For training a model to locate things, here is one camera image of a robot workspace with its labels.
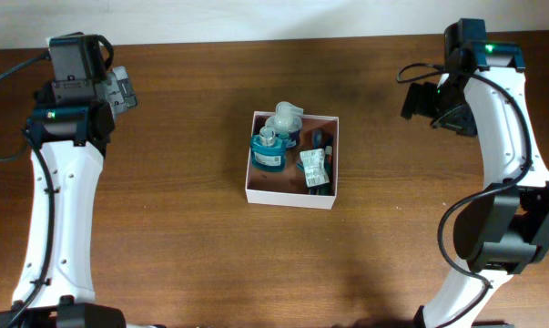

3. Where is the green white packet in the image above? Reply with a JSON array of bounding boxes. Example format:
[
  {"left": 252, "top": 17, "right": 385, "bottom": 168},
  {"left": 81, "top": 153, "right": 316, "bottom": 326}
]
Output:
[{"left": 300, "top": 149, "right": 330, "bottom": 188}]

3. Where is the clear pump soap bottle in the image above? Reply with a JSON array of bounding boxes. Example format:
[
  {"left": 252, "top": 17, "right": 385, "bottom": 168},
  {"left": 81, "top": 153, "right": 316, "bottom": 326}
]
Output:
[{"left": 265, "top": 101, "right": 304, "bottom": 149}]

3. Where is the teal mouthwash bottle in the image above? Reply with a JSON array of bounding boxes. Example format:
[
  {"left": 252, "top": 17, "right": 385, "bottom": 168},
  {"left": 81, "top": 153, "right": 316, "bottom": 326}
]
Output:
[{"left": 250, "top": 127, "right": 287, "bottom": 172}]

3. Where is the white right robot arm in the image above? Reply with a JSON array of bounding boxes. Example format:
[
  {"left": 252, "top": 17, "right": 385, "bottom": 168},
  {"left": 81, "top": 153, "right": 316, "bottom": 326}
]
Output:
[{"left": 402, "top": 36, "right": 549, "bottom": 327}]

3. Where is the white cardboard box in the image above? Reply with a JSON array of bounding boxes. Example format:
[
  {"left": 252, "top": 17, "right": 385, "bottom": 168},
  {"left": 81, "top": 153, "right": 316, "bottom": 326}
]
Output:
[{"left": 245, "top": 115, "right": 340, "bottom": 210}]

